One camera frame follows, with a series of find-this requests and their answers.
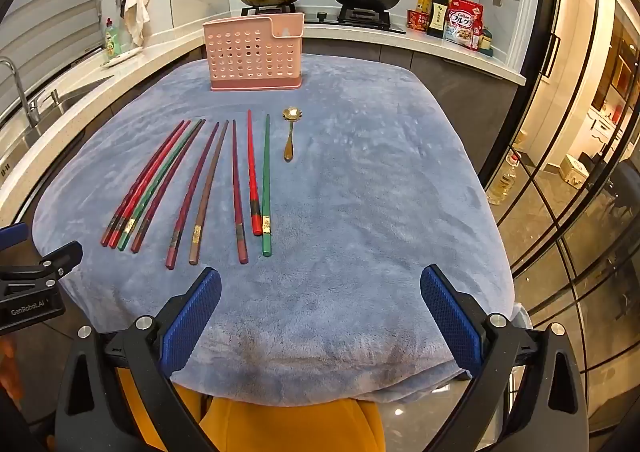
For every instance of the orange condiment jar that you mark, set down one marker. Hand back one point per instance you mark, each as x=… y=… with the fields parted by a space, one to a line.
x=424 y=0

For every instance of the stainless steel sink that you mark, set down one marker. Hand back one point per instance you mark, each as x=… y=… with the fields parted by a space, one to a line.
x=75 y=95

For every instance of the gold spoon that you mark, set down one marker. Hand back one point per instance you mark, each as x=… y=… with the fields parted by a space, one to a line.
x=289 y=114

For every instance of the brown chopstick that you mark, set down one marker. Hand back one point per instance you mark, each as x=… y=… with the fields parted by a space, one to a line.
x=197 y=237

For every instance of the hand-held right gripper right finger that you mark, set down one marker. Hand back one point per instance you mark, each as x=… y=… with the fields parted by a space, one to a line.
x=450 y=322

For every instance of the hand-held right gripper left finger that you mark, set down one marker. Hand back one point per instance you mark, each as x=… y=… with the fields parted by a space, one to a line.
x=192 y=317

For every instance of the dark red chopstick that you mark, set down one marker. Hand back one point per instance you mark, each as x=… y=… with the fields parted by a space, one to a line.
x=240 y=232
x=144 y=233
x=111 y=228

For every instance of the chrome soap dispenser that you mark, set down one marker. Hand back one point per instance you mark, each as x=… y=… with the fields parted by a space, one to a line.
x=52 y=98

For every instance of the blue-grey fleece blanket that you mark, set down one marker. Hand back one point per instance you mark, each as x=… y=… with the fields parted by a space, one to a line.
x=375 y=182

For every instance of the cooking oil bottle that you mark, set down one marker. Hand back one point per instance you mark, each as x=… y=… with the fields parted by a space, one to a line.
x=502 y=182

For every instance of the cream towel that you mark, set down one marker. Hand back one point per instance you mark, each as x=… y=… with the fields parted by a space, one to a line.
x=137 y=2

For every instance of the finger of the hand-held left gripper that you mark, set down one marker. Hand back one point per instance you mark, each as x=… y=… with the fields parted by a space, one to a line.
x=12 y=236
x=55 y=259

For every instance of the black-framed glass sliding door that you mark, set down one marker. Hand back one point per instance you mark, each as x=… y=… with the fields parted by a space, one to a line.
x=545 y=32

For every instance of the maroon chopstick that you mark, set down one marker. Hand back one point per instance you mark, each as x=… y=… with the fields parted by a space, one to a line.
x=176 y=242

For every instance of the person's yellow clothing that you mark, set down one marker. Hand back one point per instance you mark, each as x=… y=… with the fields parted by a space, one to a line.
x=290 y=427

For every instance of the red and white cereal bag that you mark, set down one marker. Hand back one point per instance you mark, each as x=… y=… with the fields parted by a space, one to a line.
x=464 y=25

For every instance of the red chopstick gold label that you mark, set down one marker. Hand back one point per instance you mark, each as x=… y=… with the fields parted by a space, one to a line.
x=122 y=231

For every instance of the white window blinds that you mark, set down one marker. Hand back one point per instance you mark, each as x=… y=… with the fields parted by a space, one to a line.
x=45 y=17

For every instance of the green dish soap bottle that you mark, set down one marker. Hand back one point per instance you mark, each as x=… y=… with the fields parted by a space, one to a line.
x=112 y=40

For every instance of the teal tin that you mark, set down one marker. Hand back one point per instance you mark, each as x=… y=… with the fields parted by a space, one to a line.
x=486 y=45

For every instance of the chrome faucet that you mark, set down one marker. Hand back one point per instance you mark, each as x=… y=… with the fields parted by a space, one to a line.
x=22 y=92

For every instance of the white storage box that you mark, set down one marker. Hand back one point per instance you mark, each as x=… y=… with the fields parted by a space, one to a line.
x=574 y=173

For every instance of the pink perforated utensil holder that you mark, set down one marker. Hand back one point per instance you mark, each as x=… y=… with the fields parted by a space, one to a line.
x=240 y=57

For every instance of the black gas hob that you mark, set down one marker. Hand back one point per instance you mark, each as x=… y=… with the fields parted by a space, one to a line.
x=320 y=18

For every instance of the patterned plate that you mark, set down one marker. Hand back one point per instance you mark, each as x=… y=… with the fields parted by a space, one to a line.
x=122 y=59

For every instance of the green chopstick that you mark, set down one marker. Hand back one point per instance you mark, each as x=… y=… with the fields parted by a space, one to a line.
x=267 y=192
x=130 y=228

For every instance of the red seasoning box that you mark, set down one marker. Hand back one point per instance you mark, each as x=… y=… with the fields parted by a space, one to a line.
x=416 y=21

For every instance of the dark soy sauce bottle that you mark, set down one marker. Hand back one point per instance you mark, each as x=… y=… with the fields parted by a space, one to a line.
x=437 y=17

